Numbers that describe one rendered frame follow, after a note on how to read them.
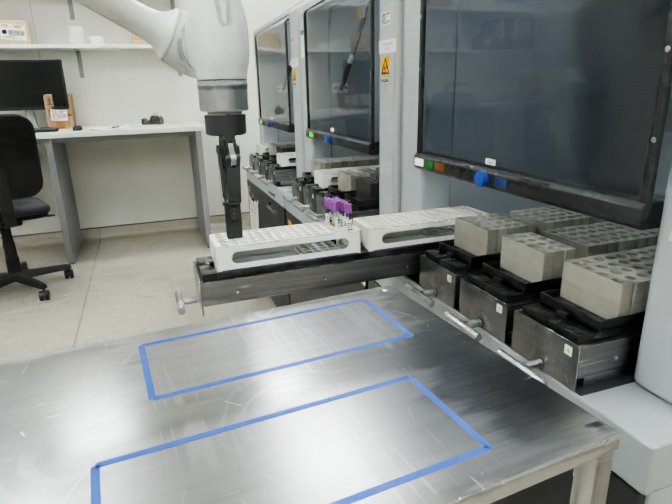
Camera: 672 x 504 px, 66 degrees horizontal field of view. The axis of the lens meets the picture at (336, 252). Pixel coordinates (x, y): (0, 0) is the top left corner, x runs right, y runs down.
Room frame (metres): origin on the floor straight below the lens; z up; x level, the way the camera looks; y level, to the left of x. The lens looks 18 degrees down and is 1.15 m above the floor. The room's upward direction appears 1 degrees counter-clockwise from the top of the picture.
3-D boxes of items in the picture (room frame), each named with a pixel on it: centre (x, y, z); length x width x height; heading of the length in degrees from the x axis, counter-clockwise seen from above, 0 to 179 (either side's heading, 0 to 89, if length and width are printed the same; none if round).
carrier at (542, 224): (1.05, -0.41, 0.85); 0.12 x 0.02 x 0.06; 20
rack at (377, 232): (1.13, -0.19, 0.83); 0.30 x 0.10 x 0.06; 110
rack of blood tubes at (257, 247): (1.03, 0.10, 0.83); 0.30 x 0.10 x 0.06; 110
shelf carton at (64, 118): (3.92, 1.97, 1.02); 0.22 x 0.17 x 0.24; 19
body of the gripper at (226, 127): (0.99, 0.20, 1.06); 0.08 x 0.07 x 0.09; 20
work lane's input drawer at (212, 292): (1.07, -0.02, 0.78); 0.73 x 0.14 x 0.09; 110
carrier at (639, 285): (0.72, -0.40, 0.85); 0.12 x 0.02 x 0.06; 20
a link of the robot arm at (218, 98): (0.99, 0.20, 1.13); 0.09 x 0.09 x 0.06
